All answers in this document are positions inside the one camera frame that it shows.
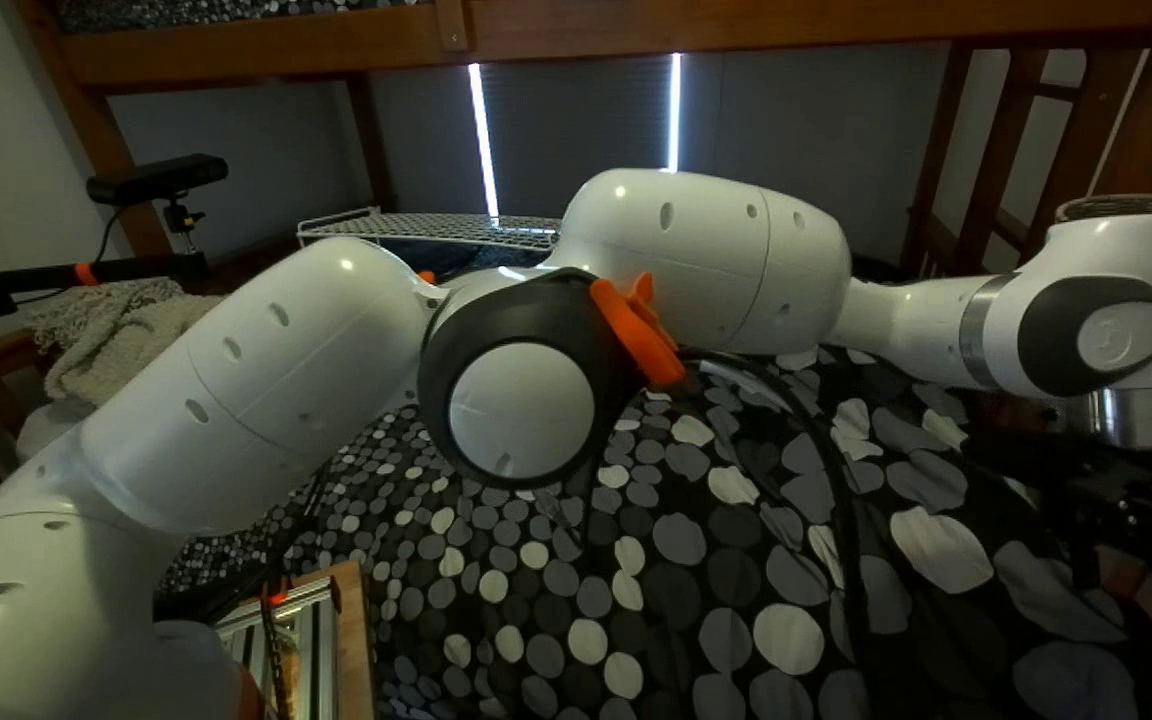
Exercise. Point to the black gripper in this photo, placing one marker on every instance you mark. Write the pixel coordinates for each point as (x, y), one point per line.
(1141, 495)

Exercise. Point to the black spotted duvet cover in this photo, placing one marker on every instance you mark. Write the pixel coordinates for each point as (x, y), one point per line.
(736, 561)

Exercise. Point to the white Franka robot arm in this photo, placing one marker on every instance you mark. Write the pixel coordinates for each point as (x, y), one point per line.
(271, 385)

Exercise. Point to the grey window blind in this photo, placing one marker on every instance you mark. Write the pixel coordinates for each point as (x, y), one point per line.
(576, 120)

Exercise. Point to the wooden framed box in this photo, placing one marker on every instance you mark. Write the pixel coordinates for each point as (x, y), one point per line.
(355, 642)

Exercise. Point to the beige fluffy towel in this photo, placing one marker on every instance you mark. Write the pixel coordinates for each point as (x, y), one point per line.
(111, 334)

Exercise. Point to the black bar with orange clamps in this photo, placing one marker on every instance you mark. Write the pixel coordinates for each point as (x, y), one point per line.
(71, 275)

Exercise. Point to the wooden bunk bed frame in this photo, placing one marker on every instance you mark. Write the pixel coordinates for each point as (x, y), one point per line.
(736, 21)

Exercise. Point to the black camera on stand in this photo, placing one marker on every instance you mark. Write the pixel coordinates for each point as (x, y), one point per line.
(159, 177)

